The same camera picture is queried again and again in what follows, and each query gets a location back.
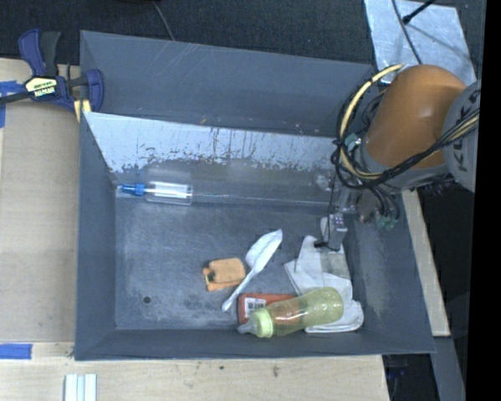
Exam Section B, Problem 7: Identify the yellow-green baby bottle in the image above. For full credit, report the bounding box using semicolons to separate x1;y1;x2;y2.
236;281;346;344

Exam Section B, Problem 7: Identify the white feather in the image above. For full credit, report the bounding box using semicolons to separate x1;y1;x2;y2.
220;225;284;316

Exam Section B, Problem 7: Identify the pale wood board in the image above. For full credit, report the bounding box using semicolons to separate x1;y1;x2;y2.
0;101;89;347

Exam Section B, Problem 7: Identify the red-brown flat block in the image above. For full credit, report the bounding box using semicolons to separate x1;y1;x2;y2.
236;290;298;328

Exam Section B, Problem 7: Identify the grey metal bin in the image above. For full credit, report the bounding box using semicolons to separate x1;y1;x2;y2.
62;30;453;380

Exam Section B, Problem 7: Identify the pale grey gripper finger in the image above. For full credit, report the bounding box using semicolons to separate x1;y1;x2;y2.
318;215;332;247
327;214;350;253

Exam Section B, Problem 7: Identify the clear bottle with blue cap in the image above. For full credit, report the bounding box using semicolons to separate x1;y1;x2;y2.
115;178;194;207

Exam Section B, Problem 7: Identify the white cloth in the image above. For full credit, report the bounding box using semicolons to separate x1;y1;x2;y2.
279;234;369;337

